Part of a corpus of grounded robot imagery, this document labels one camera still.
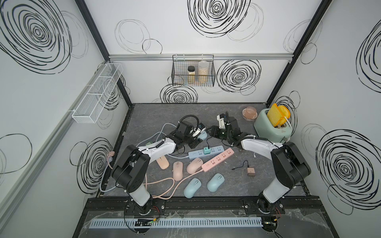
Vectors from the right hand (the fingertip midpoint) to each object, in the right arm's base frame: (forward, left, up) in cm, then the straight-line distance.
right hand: (208, 130), depth 89 cm
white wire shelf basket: (-3, +60, +23) cm, 64 cm away
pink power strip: (-14, -6, -10) cm, 18 cm away
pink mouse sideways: (-18, +8, -9) cm, 22 cm away
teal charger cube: (-11, +1, -6) cm, 12 cm away
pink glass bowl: (+22, -32, -8) cm, 39 cm away
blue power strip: (-8, -4, -10) cm, 13 cm away
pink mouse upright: (-21, +17, -10) cm, 30 cm away
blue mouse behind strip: (-4, +3, 0) cm, 5 cm away
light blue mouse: (-32, +10, -11) cm, 35 cm away
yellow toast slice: (+7, -40, +9) cm, 42 cm away
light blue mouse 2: (-28, -3, -10) cm, 30 cm away
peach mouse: (-17, +26, -10) cm, 33 cm away
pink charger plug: (-21, -24, -10) cm, 34 cm away
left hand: (-3, +6, -3) cm, 7 cm away
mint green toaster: (0, -34, +1) cm, 34 cm away
